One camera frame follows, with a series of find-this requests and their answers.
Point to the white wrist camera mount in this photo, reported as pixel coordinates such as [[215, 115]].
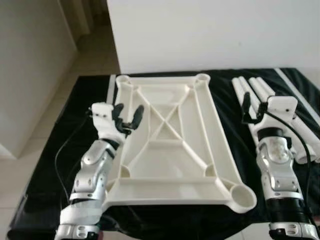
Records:
[[282, 107], [105, 122]]

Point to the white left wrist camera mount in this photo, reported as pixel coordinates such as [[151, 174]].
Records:
[[105, 122]]

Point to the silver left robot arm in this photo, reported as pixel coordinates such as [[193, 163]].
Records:
[[90, 175]]

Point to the white plastic table top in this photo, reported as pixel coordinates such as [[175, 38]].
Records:
[[165, 185]]

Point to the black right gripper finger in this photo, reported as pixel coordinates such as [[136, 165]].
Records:
[[246, 105]]

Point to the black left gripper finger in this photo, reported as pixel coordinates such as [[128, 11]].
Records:
[[118, 112], [137, 116]]

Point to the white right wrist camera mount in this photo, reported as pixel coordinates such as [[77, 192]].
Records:
[[282, 107]]

